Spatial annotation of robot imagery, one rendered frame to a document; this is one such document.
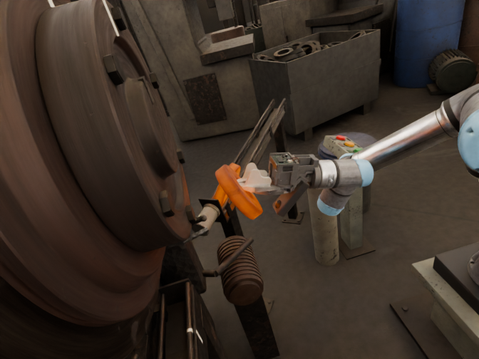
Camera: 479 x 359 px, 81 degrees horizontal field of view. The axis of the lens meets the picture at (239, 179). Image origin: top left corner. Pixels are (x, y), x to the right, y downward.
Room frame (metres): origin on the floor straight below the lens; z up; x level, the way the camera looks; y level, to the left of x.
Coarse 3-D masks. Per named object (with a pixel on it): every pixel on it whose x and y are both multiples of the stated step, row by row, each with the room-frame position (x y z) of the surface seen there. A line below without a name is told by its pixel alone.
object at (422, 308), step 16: (400, 304) 0.66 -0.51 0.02; (416, 304) 0.64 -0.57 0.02; (432, 304) 0.62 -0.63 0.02; (400, 320) 0.60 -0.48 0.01; (416, 320) 0.58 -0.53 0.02; (432, 320) 0.56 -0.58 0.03; (448, 320) 0.50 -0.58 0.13; (416, 336) 0.52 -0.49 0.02; (432, 336) 0.51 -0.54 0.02; (448, 336) 0.48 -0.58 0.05; (464, 336) 0.44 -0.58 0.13; (432, 352) 0.46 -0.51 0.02; (448, 352) 0.45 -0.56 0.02; (464, 352) 0.42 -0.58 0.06
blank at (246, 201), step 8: (224, 168) 0.59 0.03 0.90; (216, 176) 0.59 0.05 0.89; (224, 176) 0.57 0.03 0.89; (232, 176) 0.58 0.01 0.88; (224, 184) 0.55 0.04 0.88; (232, 184) 0.54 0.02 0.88; (232, 192) 0.53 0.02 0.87; (240, 192) 0.53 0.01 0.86; (248, 192) 0.61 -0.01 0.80; (232, 200) 0.52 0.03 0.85; (240, 200) 0.52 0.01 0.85; (248, 200) 0.52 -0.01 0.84; (256, 200) 0.59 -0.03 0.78; (240, 208) 0.52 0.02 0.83; (248, 208) 0.52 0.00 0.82; (256, 208) 0.52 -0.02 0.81; (248, 216) 0.52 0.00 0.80; (256, 216) 0.53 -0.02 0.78
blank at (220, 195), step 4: (232, 164) 0.84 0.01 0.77; (232, 168) 0.81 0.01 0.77; (236, 168) 0.82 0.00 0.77; (240, 168) 0.87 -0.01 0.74; (236, 172) 0.81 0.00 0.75; (220, 188) 0.77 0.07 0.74; (216, 192) 0.77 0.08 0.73; (220, 192) 0.76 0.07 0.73; (224, 192) 0.76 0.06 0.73; (216, 196) 0.77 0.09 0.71; (220, 196) 0.76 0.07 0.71; (224, 196) 0.76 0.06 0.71; (220, 200) 0.76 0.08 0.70; (224, 200) 0.77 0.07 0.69; (220, 204) 0.77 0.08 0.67
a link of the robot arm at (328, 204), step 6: (324, 192) 0.63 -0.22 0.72; (330, 192) 0.61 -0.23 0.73; (324, 198) 0.63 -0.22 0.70; (330, 198) 0.61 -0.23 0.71; (336, 198) 0.60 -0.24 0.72; (342, 198) 0.59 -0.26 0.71; (348, 198) 0.60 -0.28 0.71; (318, 204) 0.65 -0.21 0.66; (324, 204) 0.62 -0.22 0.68; (330, 204) 0.61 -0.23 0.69; (336, 204) 0.60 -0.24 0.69; (342, 204) 0.60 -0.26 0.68; (324, 210) 0.63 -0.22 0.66; (330, 210) 0.62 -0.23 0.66; (336, 210) 0.61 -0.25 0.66
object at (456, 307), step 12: (420, 264) 0.62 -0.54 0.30; (432, 264) 0.61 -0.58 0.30; (420, 276) 0.58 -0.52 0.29; (432, 276) 0.56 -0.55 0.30; (432, 288) 0.53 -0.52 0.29; (444, 288) 0.51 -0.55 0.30; (444, 300) 0.48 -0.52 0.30; (456, 300) 0.47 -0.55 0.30; (456, 312) 0.44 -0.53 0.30; (468, 312) 0.43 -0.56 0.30; (468, 324) 0.40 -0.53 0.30; (468, 336) 0.38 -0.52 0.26
